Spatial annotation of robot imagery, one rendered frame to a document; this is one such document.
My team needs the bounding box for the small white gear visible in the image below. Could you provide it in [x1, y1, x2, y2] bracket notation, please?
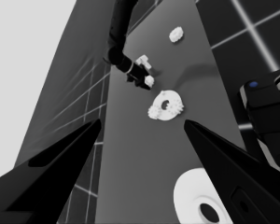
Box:
[147, 105, 161, 120]
[144, 75, 155, 88]
[169, 97, 185, 114]

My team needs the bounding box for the larger white gear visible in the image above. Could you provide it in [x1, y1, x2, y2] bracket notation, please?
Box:
[168, 26, 185, 44]

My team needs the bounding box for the large thick white disc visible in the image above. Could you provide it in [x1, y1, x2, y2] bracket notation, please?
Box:
[173, 167, 234, 224]

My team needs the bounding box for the small white T-shaped piece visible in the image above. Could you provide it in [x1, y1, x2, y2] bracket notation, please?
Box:
[134, 54, 153, 71]

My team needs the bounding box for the white round carrier with pins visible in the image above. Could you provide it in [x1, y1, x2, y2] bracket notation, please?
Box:
[147, 89, 185, 121]

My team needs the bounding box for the dark robot body block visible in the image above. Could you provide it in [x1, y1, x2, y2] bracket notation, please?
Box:
[238, 66, 280, 175]

